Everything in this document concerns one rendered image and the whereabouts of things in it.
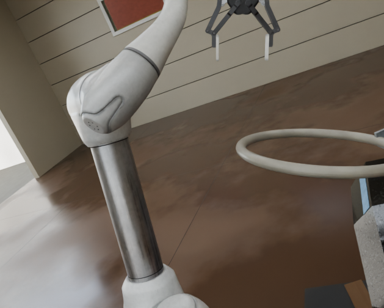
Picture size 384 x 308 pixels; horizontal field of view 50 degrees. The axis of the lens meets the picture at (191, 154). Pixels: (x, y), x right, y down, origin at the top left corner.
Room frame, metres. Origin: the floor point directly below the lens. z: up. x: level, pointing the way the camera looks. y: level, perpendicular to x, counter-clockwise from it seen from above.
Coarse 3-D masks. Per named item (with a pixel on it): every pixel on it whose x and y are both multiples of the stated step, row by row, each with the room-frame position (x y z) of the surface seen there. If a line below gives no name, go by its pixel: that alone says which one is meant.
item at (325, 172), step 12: (264, 132) 1.30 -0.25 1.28; (276, 132) 1.32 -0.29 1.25; (288, 132) 1.32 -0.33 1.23; (300, 132) 1.32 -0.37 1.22; (312, 132) 1.31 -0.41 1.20; (324, 132) 1.30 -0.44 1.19; (336, 132) 1.28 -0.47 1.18; (348, 132) 1.26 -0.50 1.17; (240, 144) 1.14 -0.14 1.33; (372, 144) 1.18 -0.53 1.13; (240, 156) 1.09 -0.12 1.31; (252, 156) 1.02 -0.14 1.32; (264, 156) 1.00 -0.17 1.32; (264, 168) 0.98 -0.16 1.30; (276, 168) 0.95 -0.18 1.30; (288, 168) 0.92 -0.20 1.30; (300, 168) 0.91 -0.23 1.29; (312, 168) 0.89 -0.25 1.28; (324, 168) 0.88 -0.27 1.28; (336, 168) 0.88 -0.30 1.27; (348, 168) 0.87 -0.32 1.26; (360, 168) 0.87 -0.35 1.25; (372, 168) 0.87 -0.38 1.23
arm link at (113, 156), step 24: (72, 96) 1.03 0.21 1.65; (96, 144) 1.01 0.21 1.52; (120, 144) 1.02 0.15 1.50; (96, 168) 1.04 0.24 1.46; (120, 168) 1.00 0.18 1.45; (120, 192) 0.99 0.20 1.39; (120, 216) 0.99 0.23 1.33; (144, 216) 1.00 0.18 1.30; (120, 240) 0.99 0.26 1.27; (144, 240) 0.98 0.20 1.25; (144, 264) 0.97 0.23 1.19; (144, 288) 0.94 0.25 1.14; (168, 288) 0.95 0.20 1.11
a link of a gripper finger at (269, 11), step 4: (264, 0) 1.13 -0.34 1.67; (268, 0) 1.13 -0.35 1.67; (264, 4) 1.14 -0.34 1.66; (268, 4) 1.13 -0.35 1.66; (268, 8) 1.13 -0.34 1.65; (268, 12) 1.13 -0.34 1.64; (272, 12) 1.13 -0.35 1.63; (272, 16) 1.13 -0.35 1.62; (272, 20) 1.13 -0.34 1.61; (276, 20) 1.13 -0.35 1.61; (272, 24) 1.15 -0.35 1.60; (276, 24) 1.13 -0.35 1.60; (276, 28) 1.13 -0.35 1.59
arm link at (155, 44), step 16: (176, 0) 1.04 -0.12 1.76; (160, 16) 1.00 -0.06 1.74; (176, 16) 1.00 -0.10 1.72; (144, 32) 0.98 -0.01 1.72; (160, 32) 0.96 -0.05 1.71; (176, 32) 0.99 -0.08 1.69; (128, 48) 0.94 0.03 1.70; (144, 48) 0.93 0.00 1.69; (160, 48) 0.95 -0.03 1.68; (160, 64) 0.94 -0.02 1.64
